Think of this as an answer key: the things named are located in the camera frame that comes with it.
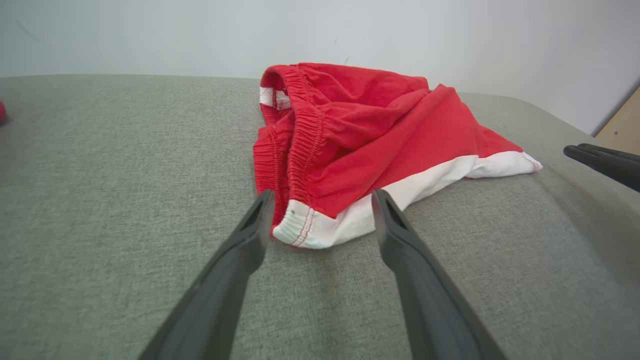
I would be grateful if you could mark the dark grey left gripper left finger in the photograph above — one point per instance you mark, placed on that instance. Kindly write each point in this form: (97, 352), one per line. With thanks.
(215, 310)

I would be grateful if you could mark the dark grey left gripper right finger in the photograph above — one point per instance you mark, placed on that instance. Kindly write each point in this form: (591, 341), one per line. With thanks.
(430, 310)

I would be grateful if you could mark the grey fabric sofa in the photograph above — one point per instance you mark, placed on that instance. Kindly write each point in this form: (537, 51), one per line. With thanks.
(100, 200)

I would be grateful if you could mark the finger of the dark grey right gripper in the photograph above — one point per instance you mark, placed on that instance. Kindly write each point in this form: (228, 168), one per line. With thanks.
(620, 170)
(620, 154)

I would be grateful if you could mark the red shorts with white trim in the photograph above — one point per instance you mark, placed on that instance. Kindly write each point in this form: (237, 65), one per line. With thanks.
(375, 140)

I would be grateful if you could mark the red basketball jersey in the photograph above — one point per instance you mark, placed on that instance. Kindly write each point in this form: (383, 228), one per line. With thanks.
(2, 112)

